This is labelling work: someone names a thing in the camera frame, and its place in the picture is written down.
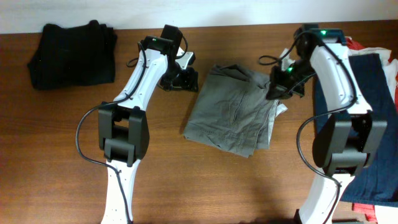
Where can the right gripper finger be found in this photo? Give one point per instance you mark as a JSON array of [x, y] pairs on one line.
[[276, 92], [298, 89]]

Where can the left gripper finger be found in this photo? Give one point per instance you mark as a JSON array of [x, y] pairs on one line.
[[192, 79], [169, 85]]

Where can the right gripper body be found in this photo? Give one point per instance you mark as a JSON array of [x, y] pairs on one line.
[[300, 71]]

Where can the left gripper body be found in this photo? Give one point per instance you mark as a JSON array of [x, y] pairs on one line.
[[176, 73]]

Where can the grey shorts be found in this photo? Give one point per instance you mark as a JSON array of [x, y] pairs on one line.
[[232, 112]]

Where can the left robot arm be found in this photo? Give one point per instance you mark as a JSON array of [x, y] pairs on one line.
[[123, 128]]

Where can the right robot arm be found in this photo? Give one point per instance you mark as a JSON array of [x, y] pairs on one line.
[[349, 140]]

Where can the black folded garment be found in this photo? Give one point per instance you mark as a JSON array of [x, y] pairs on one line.
[[77, 56]]

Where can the white garment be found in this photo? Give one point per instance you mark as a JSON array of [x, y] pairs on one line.
[[389, 65]]

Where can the navy blue garment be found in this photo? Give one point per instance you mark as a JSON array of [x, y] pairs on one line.
[[376, 184]]

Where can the red garment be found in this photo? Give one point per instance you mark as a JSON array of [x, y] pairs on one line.
[[377, 213]]

